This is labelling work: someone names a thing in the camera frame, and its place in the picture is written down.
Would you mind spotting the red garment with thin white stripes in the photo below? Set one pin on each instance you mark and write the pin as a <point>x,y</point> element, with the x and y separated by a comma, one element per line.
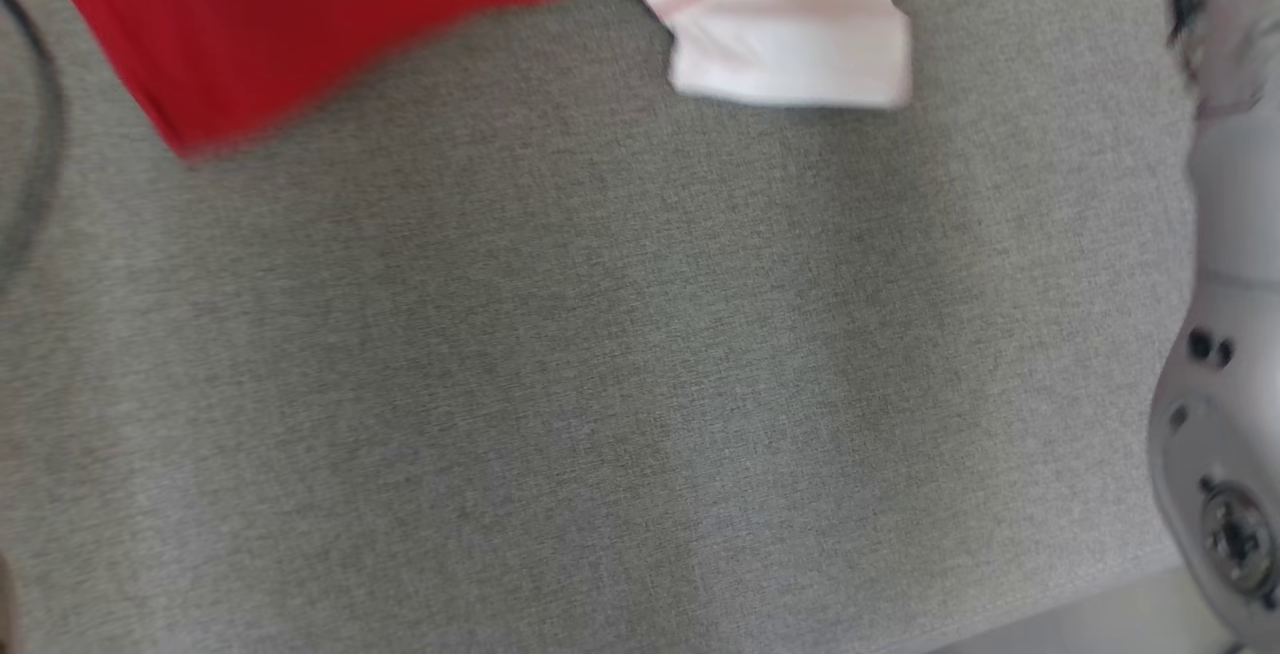
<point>400,4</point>

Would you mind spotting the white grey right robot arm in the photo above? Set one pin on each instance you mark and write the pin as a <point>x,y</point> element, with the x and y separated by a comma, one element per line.
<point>1230,234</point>

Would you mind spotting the grey fabric sofa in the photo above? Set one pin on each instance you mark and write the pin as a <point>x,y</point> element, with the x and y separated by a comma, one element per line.
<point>600,354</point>

